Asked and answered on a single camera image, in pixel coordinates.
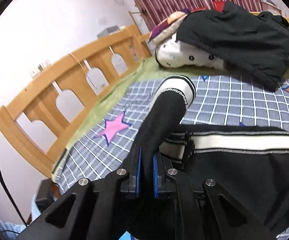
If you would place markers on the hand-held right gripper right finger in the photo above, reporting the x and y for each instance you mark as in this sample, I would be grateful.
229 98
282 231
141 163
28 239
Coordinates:
156 177

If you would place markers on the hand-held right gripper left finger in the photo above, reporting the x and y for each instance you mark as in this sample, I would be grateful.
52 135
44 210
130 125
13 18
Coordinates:
138 170

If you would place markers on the black pants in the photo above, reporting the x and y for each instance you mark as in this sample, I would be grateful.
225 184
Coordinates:
159 120

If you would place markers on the green bed sheet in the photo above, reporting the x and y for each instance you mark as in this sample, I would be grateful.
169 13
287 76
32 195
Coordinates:
124 87

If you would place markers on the dark box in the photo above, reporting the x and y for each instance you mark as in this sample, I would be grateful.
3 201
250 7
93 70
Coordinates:
47 192

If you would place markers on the grey checked blanket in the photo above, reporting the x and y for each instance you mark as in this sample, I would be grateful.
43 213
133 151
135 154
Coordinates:
222 97

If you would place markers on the white floral quilt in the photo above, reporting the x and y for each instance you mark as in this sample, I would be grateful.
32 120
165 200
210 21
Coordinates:
179 55

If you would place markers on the grey box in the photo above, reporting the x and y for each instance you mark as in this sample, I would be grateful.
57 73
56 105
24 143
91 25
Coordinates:
107 32

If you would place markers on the light blue cloth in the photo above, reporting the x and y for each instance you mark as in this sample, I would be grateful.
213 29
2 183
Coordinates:
9 230

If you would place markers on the purple patterned pillow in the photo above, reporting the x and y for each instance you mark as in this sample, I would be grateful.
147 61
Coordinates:
167 26

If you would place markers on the wooden coat rack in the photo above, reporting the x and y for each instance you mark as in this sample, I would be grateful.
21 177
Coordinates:
137 16

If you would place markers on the dark green jacket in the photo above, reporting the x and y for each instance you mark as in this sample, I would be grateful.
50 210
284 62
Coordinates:
234 37

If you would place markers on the pink framed board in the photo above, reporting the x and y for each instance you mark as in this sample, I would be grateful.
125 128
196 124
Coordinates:
270 5

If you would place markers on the wooden bed frame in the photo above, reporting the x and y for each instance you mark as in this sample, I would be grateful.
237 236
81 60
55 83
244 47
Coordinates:
47 80

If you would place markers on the white wall socket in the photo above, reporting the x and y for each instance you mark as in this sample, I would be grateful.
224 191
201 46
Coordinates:
39 70

